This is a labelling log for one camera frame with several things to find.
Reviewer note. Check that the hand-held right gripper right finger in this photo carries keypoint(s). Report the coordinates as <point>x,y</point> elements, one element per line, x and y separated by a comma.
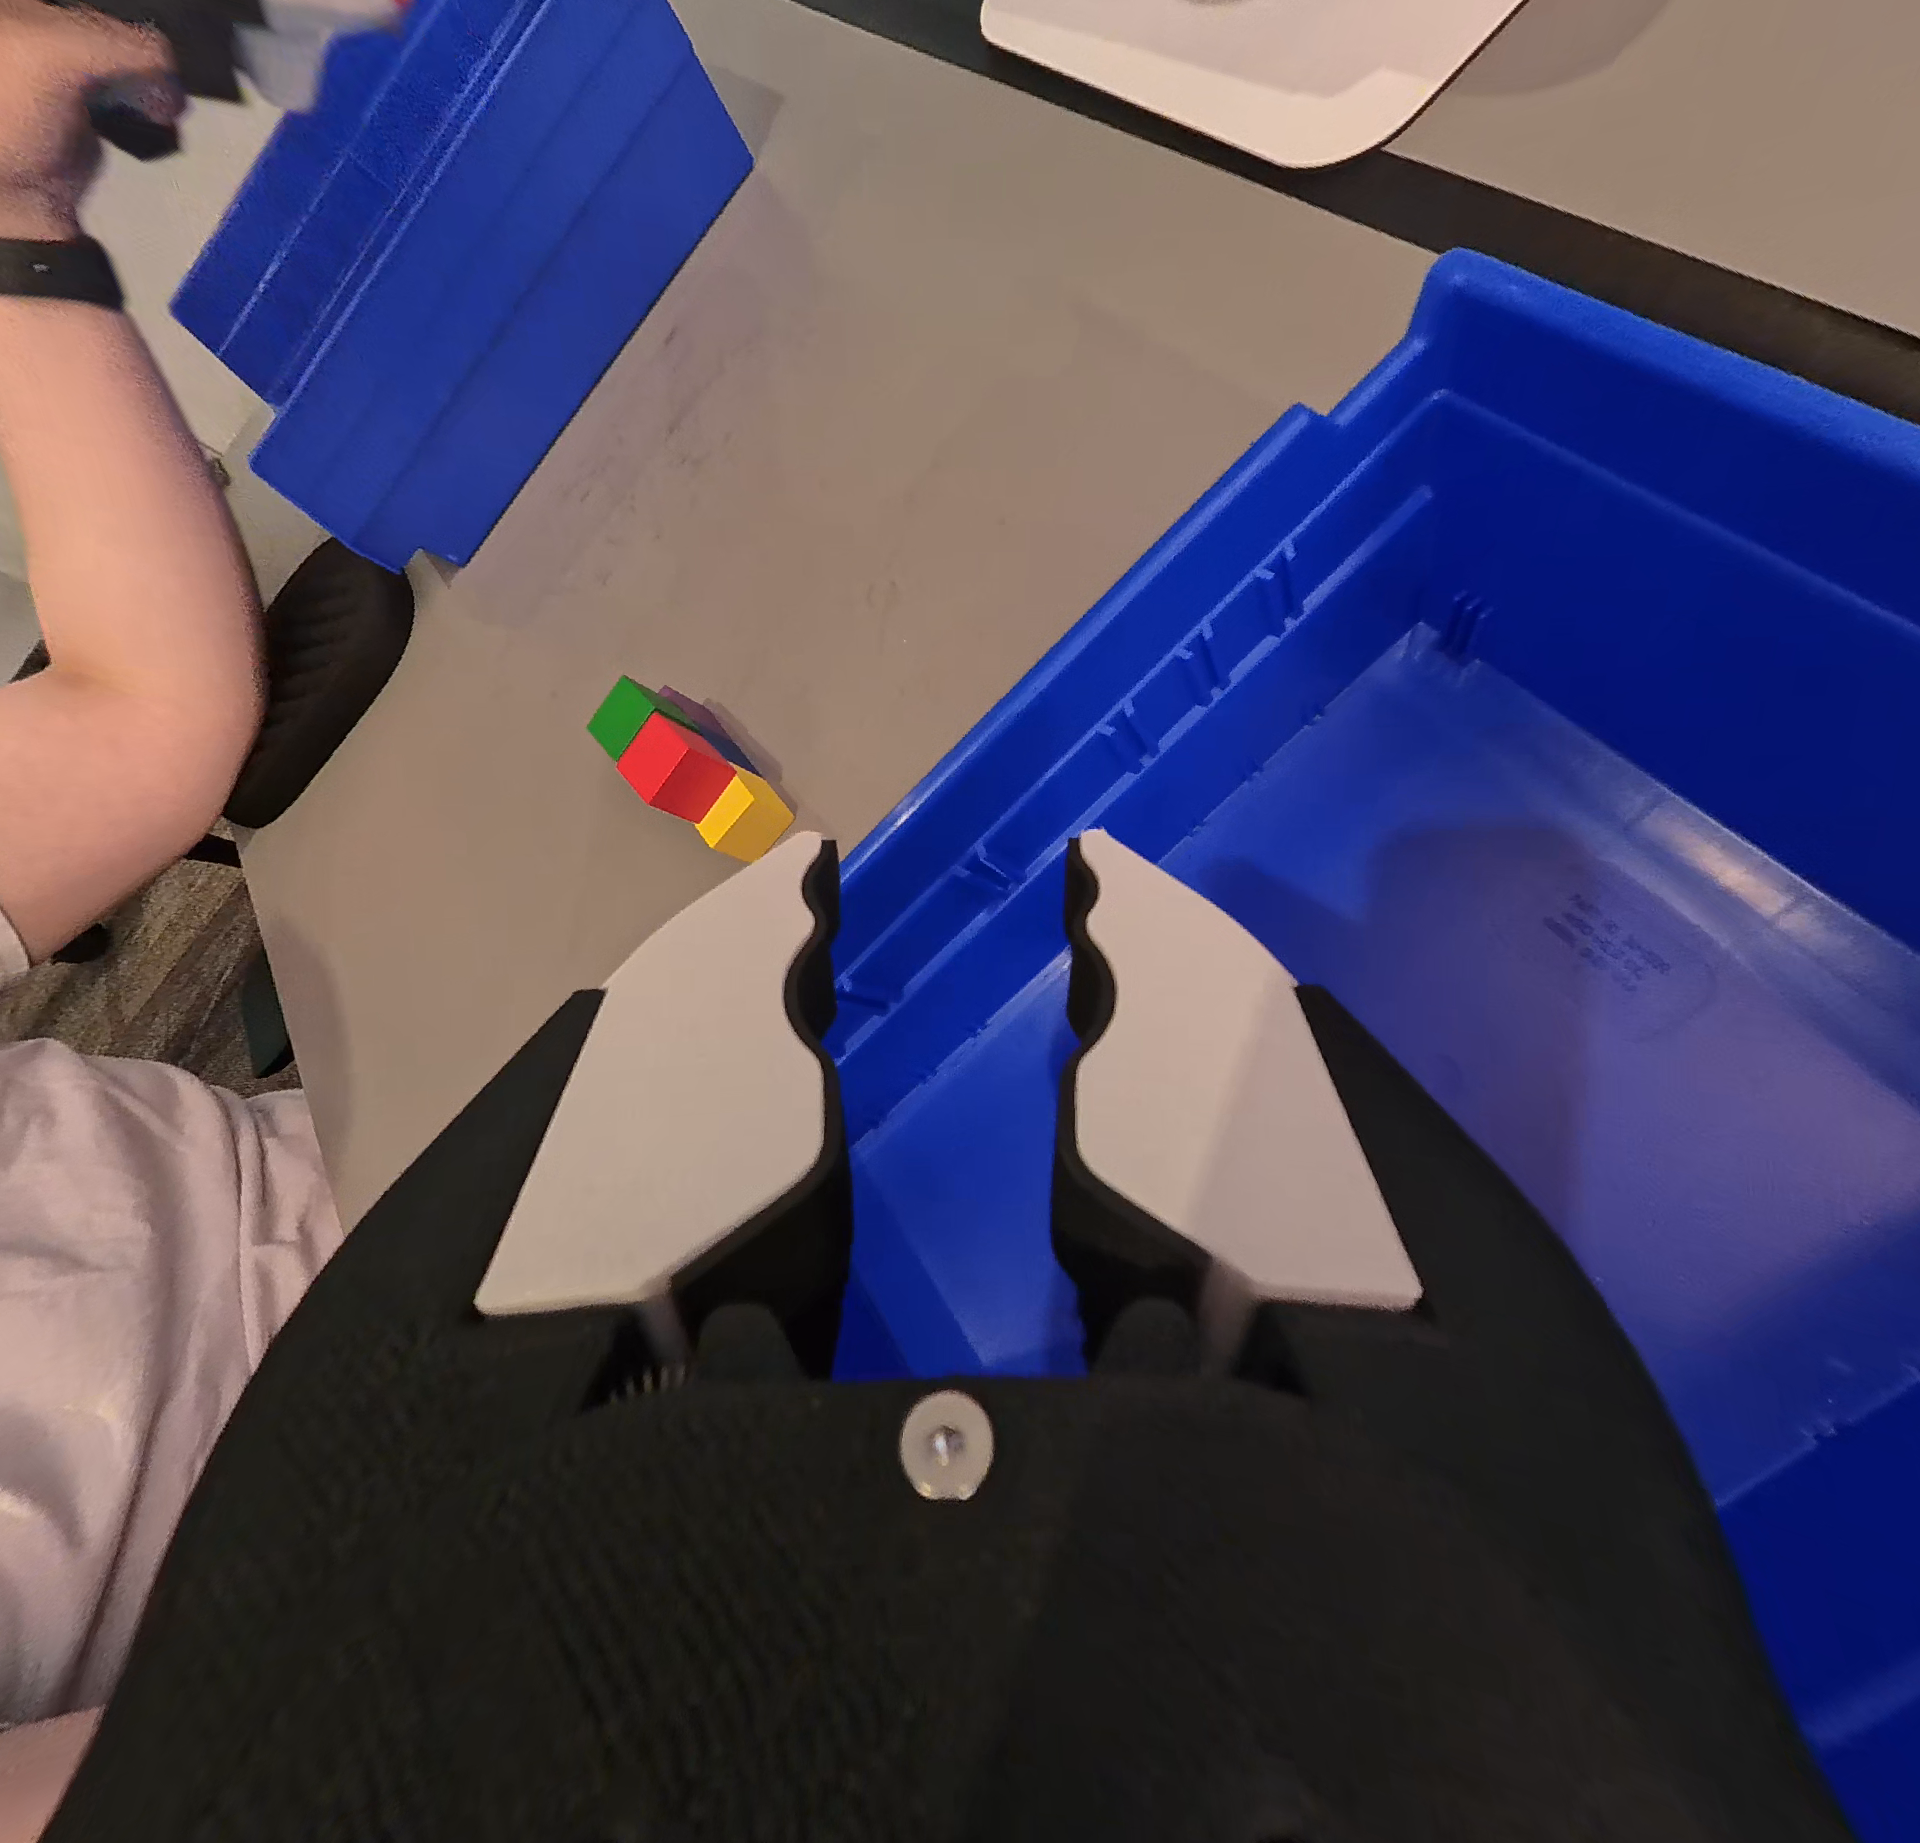
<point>1245,1138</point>

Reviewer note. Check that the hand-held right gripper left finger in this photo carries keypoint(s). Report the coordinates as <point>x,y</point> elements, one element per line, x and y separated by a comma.
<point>660,1138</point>

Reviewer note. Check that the blue plastic bin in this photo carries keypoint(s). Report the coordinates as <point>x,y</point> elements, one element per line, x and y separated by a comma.
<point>495,223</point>
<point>1577,973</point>

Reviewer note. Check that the yellow wooden cube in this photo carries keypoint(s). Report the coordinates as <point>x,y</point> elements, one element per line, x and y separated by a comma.
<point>739,815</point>

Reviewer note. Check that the red wooden cube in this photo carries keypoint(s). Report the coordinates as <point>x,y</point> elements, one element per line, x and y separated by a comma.
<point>668,769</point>

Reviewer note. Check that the green wooden cube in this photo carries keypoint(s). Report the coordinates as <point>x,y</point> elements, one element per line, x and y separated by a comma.
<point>618,714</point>

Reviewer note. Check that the purple wooden cube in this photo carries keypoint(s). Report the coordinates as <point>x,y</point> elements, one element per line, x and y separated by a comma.
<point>697,705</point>

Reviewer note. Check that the person's left forearm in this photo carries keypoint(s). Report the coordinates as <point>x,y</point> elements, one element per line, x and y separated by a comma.
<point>105,599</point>

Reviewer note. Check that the person's left hand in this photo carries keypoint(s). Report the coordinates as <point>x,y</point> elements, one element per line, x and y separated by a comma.
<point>62,104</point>

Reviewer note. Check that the black wristband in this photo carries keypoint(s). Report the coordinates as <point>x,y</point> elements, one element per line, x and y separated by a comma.
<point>62,274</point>

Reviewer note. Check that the dark desk foot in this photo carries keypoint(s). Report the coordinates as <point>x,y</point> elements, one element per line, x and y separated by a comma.
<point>270,1019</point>

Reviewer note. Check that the black oval pad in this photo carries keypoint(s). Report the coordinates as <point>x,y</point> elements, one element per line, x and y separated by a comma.
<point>322,674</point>

